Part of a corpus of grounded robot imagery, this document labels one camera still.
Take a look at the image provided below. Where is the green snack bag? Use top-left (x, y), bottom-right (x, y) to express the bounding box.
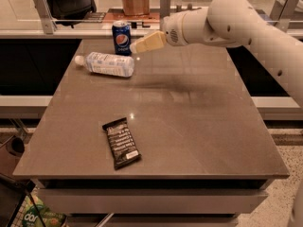
top-left (22, 196), bottom-right (66, 227)

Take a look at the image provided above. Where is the black rxbar chocolate wrapper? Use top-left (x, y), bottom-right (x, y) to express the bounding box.
top-left (102, 117), bottom-right (141, 169)

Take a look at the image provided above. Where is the grey metal bracket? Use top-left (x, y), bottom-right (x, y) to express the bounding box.
top-left (33, 0), bottom-right (57, 34)
top-left (272, 0), bottom-right (299, 32)
top-left (159, 0), bottom-right (170, 19)

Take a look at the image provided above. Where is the grey metal bracket right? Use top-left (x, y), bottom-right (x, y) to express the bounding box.
top-left (272, 0), bottom-right (299, 32)

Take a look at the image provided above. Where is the grey metal bracket middle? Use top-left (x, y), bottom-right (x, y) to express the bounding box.
top-left (159, 0), bottom-right (170, 19)

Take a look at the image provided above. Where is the clear plastic water bottle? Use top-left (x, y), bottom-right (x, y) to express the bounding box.
top-left (74, 52), bottom-right (134, 78)

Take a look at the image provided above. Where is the black office chair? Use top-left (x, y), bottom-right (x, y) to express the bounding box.
top-left (46, 0), bottom-right (97, 26)

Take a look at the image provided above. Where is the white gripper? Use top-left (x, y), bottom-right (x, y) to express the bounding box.
top-left (130, 11), bottom-right (188, 54)

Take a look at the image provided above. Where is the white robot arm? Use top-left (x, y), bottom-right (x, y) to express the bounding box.
top-left (130, 0), bottom-right (303, 107)

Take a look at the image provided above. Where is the grey metal bracket left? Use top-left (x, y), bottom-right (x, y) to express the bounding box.
top-left (33, 0), bottom-right (57, 34)

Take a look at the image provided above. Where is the blue pepsi can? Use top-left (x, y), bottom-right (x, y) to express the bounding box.
top-left (112, 21), bottom-right (132, 56)

